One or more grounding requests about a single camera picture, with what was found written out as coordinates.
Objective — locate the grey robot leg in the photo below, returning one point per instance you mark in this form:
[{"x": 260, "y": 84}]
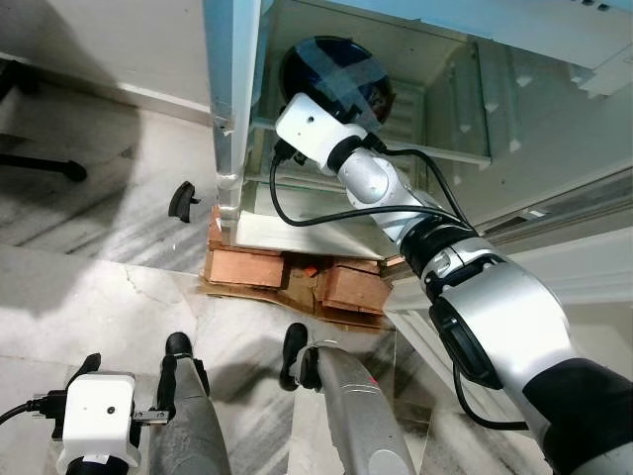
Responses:
[
  {"x": 193, "y": 435},
  {"x": 356, "y": 416}
]

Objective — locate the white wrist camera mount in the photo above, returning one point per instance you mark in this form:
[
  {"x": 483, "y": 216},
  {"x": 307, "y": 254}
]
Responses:
[
  {"x": 312, "y": 127},
  {"x": 99, "y": 416}
]

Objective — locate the black furniture base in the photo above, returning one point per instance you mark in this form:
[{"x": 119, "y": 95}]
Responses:
[{"x": 45, "y": 164}]

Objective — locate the grey robot left leg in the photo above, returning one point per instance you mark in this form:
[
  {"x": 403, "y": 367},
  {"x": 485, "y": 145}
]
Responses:
[{"x": 193, "y": 435}]

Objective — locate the black plastic piece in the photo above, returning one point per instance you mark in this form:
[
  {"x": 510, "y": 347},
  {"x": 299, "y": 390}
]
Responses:
[{"x": 183, "y": 201}]

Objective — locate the orange brick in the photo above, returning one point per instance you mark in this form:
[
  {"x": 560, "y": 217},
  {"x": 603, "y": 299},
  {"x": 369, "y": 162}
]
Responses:
[
  {"x": 247, "y": 267},
  {"x": 351, "y": 287}
]

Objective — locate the grey robot right leg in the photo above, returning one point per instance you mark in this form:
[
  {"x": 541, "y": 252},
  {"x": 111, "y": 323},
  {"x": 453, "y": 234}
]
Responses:
[{"x": 356, "y": 416}]

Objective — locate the dark blue taped bowl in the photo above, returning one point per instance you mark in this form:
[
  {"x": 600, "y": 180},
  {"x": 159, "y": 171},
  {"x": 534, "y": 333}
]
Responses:
[{"x": 326, "y": 64}]

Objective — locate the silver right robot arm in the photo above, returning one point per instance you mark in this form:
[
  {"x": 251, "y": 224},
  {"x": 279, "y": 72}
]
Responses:
[{"x": 495, "y": 317}]

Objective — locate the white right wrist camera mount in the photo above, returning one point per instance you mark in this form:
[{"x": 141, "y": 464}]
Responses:
[{"x": 312, "y": 127}]

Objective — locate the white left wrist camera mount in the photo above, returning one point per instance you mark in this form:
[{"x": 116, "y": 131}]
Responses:
[{"x": 99, "y": 416}]

